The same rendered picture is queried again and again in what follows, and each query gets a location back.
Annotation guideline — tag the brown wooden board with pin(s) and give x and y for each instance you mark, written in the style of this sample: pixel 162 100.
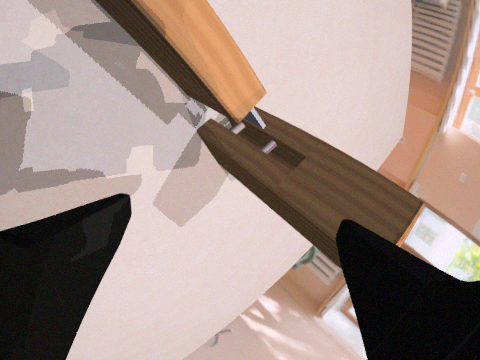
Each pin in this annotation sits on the brown wooden board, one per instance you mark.
pixel 188 40

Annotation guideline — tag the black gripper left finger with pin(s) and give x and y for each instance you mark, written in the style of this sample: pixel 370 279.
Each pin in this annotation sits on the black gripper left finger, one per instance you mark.
pixel 50 270

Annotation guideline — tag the dark brown wooden post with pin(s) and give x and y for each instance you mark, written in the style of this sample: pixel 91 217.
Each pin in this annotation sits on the dark brown wooden post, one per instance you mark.
pixel 311 184

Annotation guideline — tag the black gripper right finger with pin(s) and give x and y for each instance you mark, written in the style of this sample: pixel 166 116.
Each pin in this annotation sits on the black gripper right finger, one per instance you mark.
pixel 407 309

